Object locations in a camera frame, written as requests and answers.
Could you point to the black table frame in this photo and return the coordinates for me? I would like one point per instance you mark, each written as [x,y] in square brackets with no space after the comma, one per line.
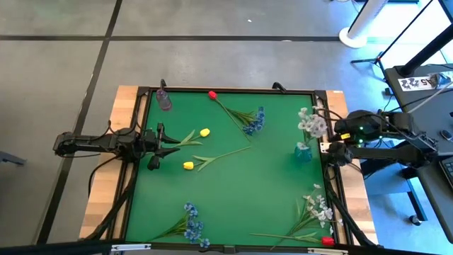
[230,90]

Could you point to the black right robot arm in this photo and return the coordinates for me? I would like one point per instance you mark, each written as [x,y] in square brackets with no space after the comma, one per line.
[389,152]

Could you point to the white artificial flower bunch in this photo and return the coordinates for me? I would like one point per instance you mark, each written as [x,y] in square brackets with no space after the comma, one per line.
[316,125]
[323,212]

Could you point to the black keyboard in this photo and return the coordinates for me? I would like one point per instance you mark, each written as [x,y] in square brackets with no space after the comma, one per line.
[448,173]

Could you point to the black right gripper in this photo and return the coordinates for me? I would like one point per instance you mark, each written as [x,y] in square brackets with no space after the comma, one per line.
[352,125]

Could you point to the grey floor object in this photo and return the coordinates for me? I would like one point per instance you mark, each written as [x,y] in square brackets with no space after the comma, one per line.
[10,158]

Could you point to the yellow artificial tulip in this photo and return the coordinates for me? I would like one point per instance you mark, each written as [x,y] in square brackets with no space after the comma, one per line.
[204,132]
[188,165]

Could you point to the black diagonal frame strut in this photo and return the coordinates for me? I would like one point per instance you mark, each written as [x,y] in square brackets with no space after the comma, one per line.
[113,209]
[348,219]

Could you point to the black frame clamp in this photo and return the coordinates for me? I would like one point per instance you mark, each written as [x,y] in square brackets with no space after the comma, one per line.
[279,87]
[163,84]

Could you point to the black desk leg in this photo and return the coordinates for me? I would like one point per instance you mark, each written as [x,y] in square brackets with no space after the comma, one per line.
[385,170]

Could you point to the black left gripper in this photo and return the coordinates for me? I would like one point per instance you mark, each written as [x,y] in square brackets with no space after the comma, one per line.
[154,141]

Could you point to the purple glass vase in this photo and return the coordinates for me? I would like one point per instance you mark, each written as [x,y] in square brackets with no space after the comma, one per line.
[164,101]

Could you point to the white printed paper label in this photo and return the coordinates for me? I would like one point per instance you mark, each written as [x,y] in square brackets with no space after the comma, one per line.
[414,84]

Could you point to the dark grey desk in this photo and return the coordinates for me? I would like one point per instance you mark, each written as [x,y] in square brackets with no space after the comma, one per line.
[439,198]

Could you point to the floor stand with round base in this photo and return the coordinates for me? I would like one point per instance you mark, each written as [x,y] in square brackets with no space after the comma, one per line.
[354,37]

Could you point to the black desk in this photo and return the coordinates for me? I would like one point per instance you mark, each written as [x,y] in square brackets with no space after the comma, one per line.
[424,117]

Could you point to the black computer mouse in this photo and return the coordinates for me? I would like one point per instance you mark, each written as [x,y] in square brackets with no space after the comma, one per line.
[446,134]

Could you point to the thick black desk post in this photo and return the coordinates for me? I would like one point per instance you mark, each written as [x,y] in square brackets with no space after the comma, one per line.
[428,49]

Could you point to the blue artificial flower bunch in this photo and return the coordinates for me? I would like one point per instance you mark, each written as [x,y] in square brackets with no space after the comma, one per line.
[255,122]
[191,226]

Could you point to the green table mat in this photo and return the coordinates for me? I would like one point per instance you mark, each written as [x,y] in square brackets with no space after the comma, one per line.
[230,198]

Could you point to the thin black stand pole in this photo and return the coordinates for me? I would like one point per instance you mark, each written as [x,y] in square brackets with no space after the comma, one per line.
[403,32]

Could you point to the silver beam bracket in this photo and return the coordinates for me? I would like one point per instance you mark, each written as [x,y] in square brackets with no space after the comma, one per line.
[327,251]
[131,247]

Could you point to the black camera rig beam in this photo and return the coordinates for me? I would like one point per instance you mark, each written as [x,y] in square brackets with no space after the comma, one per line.
[53,248]

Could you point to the teal glass vase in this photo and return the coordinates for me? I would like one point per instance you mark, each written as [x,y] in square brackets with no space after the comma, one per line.
[303,155]

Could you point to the black caster wheel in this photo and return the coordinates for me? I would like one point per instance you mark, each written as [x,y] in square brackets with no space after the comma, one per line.
[414,220]

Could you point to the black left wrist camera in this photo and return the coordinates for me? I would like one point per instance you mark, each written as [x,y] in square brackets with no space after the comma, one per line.
[154,164]

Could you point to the red artificial tulip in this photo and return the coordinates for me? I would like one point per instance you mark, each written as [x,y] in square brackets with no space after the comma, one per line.
[328,241]
[212,95]

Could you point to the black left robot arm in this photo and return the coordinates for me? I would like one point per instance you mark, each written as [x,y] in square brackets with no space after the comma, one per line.
[88,143]

